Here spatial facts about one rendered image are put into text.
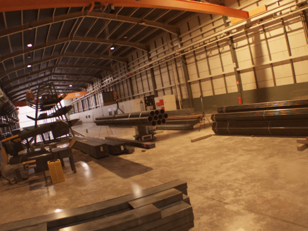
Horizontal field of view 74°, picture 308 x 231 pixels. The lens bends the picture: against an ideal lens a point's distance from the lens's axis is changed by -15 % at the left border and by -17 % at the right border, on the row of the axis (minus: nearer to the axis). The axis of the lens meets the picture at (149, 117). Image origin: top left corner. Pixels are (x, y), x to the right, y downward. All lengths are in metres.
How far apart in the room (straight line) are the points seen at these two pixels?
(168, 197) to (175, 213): 0.29
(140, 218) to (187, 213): 0.58
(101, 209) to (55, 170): 3.76
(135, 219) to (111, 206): 0.55
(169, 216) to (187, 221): 0.27
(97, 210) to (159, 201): 0.77
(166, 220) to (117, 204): 0.68
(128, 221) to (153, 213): 0.29
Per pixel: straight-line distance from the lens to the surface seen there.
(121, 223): 2.56
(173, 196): 3.01
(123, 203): 3.07
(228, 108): 9.88
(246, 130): 8.64
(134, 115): 7.60
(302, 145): 6.21
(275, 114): 7.97
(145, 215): 2.62
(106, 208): 3.03
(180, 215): 2.83
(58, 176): 6.66
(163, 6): 11.73
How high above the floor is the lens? 1.64
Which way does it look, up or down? 3 degrees down
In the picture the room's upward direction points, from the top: 10 degrees counter-clockwise
